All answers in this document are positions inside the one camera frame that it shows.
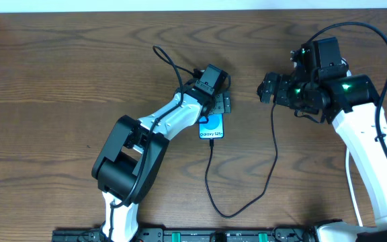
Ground black USB charging cable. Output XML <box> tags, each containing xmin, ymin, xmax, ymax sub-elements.
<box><xmin>204</xmin><ymin>102</ymin><xmax>279</xmax><ymax>219</ymax></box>

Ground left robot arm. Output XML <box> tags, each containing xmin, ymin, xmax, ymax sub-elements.
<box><xmin>91</xmin><ymin>65</ymin><xmax>231</xmax><ymax>241</ymax></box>

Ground blue screen Galaxy smartphone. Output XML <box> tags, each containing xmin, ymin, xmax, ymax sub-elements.
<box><xmin>199</xmin><ymin>114</ymin><xmax>224</xmax><ymax>139</ymax></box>

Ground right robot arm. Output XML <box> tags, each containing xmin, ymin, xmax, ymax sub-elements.
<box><xmin>257</xmin><ymin>38</ymin><xmax>387</xmax><ymax>241</ymax></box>

